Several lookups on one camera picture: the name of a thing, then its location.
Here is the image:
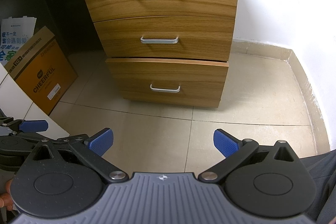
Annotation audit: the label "silver drawer handle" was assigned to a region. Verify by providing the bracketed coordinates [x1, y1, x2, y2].
[140, 36, 179, 45]
[150, 84, 181, 93]

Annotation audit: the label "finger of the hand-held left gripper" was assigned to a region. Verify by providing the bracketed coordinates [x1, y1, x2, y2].
[0, 134, 70, 147]
[0, 116, 49, 135]

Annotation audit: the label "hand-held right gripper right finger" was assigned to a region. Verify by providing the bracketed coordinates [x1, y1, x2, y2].
[198, 128, 299, 185]

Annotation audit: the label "person's grey trousers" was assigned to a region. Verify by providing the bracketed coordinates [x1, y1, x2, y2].
[299, 148, 336, 224]

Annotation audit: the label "white box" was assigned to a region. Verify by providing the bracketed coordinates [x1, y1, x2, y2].
[0, 64, 75, 140]

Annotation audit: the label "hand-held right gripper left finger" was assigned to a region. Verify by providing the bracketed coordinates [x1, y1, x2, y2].
[31, 128, 130, 185]

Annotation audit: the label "white printed paper bag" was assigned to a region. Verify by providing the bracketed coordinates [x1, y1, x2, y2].
[0, 16, 37, 67]

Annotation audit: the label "person's left hand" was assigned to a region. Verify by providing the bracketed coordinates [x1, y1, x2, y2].
[0, 178, 16, 212]

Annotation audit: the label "deep wooden drawer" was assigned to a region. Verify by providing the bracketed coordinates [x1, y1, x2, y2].
[105, 57, 229, 107]

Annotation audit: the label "brown cardboard box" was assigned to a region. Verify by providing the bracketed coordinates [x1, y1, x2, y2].
[4, 26, 79, 116]

